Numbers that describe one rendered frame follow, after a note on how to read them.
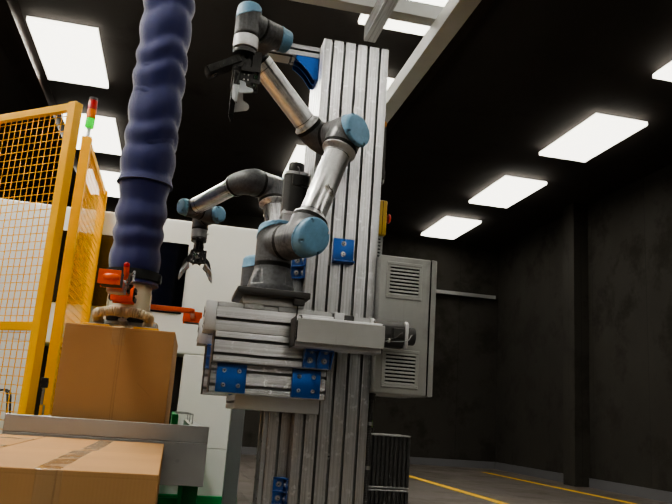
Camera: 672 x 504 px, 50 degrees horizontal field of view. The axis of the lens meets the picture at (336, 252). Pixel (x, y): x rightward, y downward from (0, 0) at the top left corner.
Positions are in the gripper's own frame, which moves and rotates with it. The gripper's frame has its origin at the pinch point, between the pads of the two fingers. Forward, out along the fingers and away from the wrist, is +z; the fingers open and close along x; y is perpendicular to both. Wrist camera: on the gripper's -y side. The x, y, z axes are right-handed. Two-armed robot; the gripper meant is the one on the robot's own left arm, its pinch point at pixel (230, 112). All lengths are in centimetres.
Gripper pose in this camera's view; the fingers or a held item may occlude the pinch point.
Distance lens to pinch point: 216.5
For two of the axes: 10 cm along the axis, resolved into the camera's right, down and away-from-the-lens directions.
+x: -2.2, 2.0, 9.5
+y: 9.7, 1.2, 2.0
